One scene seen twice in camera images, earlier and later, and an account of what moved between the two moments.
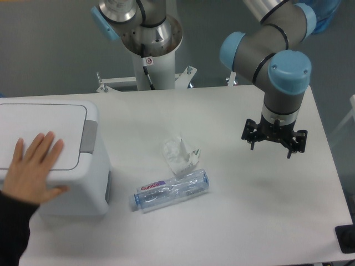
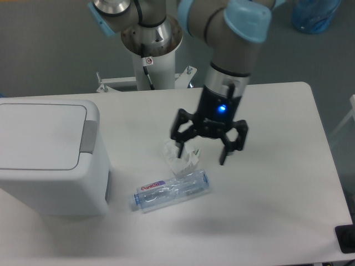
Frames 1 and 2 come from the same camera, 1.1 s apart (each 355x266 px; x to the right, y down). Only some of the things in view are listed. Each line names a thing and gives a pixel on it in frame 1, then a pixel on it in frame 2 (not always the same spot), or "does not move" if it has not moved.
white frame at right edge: x=352 y=100 does not move
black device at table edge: x=345 y=235 does not move
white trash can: x=83 y=171 to x=84 y=190
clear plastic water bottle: x=148 y=197 does not move
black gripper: x=276 y=132 to x=216 y=112
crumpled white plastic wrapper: x=178 y=156 does not move
